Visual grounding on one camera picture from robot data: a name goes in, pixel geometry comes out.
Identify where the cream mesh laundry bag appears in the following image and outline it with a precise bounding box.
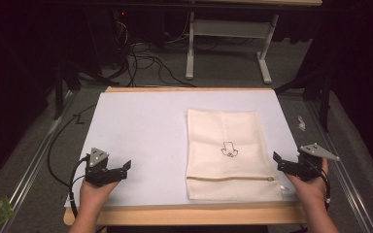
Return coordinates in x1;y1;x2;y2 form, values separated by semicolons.
185;108;285;203

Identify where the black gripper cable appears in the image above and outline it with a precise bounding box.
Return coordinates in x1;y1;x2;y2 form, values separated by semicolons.
46;102;98;218
314;163;332;212

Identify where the white table mat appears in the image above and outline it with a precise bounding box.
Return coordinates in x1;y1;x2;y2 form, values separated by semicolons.
63;89;301;209

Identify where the person's left hand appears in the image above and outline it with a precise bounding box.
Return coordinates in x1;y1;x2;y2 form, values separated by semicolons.
79;179;121;217

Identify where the bundle of black floor cables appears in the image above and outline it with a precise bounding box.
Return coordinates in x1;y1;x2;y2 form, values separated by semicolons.
77;18;197;88

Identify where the person's right hand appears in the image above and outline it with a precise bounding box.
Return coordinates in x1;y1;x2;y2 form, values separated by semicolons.
286;158;330;210

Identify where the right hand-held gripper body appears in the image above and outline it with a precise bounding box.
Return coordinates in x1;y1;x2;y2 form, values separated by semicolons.
296;142;341;183

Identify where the metal floor rail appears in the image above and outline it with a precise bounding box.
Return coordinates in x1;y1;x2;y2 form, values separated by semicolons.
0;90;76;233
304;99;370;233

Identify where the wooden table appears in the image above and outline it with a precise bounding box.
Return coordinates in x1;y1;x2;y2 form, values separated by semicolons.
62;85;307;227

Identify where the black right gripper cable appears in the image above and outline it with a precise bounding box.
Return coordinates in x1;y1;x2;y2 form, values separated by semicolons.
314;163;332;212

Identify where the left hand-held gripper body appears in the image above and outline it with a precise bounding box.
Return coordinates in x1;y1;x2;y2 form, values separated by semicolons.
84;147;113;188

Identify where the black metal stand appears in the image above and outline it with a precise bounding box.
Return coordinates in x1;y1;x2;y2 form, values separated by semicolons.
51;59;83;121
274;68;334;133

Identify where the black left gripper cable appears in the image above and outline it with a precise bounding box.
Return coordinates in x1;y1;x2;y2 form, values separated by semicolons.
46;102;98;218

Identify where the white metal desk frame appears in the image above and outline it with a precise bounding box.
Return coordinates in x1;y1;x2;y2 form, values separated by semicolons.
185;11;280;85

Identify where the small clear plastic piece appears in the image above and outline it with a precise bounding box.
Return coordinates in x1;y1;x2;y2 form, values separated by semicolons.
296;115;307;132

